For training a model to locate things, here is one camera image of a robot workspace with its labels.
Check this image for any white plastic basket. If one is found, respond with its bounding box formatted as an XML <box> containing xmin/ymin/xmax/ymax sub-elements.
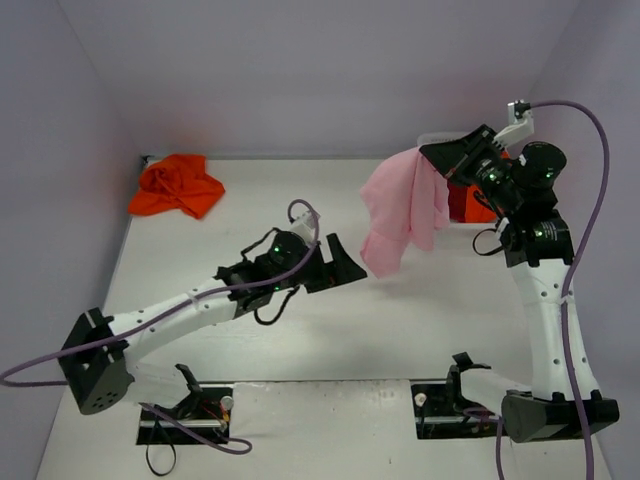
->
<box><xmin>417</xmin><ymin>132</ymin><xmax>467</xmax><ymax>146</ymax></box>

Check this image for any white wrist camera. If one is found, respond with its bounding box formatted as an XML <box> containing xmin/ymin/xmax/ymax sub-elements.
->
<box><xmin>289</xmin><ymin>210</ymin><xmax>319</xmax><ymax>241</ymax></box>
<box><xmin>494</xmin><ymin>100</ymin><xmax>534</xmax><ymax>150</ymax></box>

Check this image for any orange t shirt in basket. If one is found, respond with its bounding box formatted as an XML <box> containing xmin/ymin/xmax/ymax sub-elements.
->
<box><xmin>464</xmin><ymin>149</ymin><xmax>511</xmax><ymax>224</ymax></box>

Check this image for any orange t shirt on table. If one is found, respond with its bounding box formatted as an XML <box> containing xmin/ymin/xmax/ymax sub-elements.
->
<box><xmin>128</xmin><ymin>154</ymin><xmax>226</xmax><ymax>220</ymax></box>

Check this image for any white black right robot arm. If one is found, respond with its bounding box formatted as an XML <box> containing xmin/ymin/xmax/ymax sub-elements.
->
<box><xmin>419</xmin><ymin>125</ymin><xmax>620</xmax><ymax>443</ymax></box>

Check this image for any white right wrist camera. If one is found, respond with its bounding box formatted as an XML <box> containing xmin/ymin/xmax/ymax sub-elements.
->
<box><xmin>494</xmin><ymin>100</ymin><xmax>534</xmax><ymax>150</ymax></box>

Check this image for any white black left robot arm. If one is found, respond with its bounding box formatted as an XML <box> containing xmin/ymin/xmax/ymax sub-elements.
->
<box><xmin>59</xmin><ymin>230</ymin><xmax>367</xmax><ymax>420</ymax></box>

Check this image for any pink t shirt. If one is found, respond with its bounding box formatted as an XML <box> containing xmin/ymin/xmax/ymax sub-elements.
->
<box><xmin>360</xmin><ymin>148</ymin><xmax>449</xmax><ymax>278</ymax></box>

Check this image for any dark red t shirt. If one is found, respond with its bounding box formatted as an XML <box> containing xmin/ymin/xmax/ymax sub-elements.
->
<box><xmin>448</xmin><ymin>182</ymin><xmax>468</xmax><ymax>223</ymax></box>

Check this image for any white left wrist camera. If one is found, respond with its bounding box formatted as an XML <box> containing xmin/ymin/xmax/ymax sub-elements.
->
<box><xmin>289</xmin><ymin>210</ymin><xmax>319</xmax><ymax>241</ymax></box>

